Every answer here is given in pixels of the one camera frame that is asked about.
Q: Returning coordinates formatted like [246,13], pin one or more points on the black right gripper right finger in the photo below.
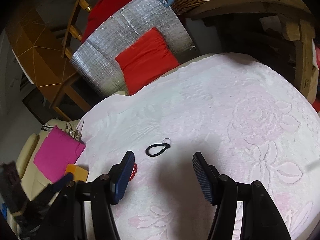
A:
[260,216]

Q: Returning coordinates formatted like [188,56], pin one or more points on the red cloth on railing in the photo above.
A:
[103,10]

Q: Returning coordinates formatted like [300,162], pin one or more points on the wooden cabinet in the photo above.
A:
[39,53]

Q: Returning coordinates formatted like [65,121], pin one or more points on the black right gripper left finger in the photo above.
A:
[66,216]

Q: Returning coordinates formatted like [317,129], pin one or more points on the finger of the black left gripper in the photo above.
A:
[30,213]

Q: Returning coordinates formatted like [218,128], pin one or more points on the orange cardboard box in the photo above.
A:
[79,173]

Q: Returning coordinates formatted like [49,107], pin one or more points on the magenta pillow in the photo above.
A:
[56,152]

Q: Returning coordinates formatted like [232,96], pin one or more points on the silver foil insulation sheet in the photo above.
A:
[95,58]

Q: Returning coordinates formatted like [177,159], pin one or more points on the red pillow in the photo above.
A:
[146,60]

